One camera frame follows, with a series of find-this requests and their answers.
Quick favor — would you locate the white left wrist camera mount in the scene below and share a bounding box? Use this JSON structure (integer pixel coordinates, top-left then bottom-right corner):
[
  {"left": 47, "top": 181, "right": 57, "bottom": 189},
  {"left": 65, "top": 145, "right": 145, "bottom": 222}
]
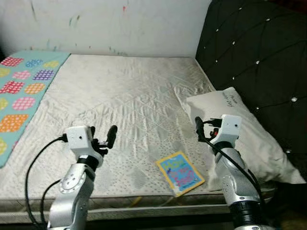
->
[{"left": 66, "top": 126, "right": 93, "bottom": 157}]

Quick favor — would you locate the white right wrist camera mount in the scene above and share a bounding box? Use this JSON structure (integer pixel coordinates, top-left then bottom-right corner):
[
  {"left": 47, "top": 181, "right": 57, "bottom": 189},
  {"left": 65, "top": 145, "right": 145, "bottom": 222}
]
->
[{"left": 218, "top": 115, "right": 242, "bottom": 145}]

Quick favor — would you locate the dark tufted headboard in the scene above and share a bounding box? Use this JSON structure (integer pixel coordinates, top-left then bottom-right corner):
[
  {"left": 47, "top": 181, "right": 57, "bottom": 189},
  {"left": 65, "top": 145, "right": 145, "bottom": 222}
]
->
[{"left": 195, "top": 0, "right": 307, "bottom": 179}]

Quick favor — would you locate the white pillow with tree print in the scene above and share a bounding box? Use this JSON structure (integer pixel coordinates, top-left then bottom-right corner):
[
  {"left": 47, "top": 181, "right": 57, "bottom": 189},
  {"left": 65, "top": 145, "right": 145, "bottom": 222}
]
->
[{"left": 184, "top": 86, "right": 306, "bottom": 185}]

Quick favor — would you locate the blue yellow-edged children's book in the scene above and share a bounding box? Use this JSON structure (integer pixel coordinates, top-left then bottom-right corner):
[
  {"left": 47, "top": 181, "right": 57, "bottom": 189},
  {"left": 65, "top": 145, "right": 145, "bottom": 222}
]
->
[{"left": 154, "top": 151, "right": 206, "bottom": 198}]

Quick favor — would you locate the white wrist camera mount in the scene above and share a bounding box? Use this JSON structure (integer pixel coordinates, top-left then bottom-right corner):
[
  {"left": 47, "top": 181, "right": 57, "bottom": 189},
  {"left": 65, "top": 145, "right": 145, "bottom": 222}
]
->
[
  {"left": 218, "top": 115, "right": 242, "bottom": 145},
  {"left": 66, "top": 126, "right": 93, "bottom": 157}
]

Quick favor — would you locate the white quilted mattress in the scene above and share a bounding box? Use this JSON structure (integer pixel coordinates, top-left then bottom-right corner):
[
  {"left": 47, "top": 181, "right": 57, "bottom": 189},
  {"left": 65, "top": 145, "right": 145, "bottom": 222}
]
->
[{"left": 0, "top": 53, "right": 280, "bottom": 224}]

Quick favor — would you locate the teal mat with colourful shapes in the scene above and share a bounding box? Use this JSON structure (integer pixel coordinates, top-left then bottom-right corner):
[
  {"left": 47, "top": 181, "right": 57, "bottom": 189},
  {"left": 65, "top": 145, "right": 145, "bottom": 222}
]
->
[{"left": 0, "top": 50, "right": 71, "bottom": 169}]

